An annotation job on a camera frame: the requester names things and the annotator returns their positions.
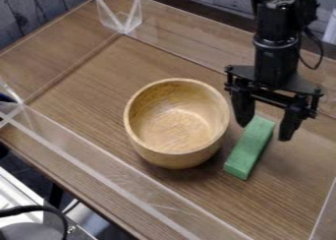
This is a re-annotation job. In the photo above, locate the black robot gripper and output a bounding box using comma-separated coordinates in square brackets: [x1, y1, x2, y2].
[224, 35, 323, 142]

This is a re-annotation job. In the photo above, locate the green rectangular block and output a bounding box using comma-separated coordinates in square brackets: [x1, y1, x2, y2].
[223, 115, 276, 180]

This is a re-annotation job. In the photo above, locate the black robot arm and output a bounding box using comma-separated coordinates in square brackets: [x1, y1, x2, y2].
[224, 0, 323, 142]

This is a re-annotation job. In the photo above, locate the brown wooden bowl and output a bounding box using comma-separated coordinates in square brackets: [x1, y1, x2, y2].
[124, 78, 231, 169]

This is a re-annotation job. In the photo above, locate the clear acrylic table barrier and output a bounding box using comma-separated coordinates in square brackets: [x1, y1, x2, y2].
[0, 0, 336, 240]

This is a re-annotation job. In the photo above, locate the black table leg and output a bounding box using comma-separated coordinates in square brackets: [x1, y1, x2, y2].
[48, 184, 64, 209]

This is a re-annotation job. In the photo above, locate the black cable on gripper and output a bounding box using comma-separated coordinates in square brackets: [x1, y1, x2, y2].
[297, 27, 325, 71]

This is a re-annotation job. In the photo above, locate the white post at right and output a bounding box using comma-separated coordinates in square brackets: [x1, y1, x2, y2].
[323, 8, 336, 44]

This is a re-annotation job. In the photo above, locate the grey metal bracket with screw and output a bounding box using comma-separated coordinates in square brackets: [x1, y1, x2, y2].
[67, 218, 99, 240]

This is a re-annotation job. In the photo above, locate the black cable lower left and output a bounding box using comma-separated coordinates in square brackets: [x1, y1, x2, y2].
[0, 205, 71, 240]

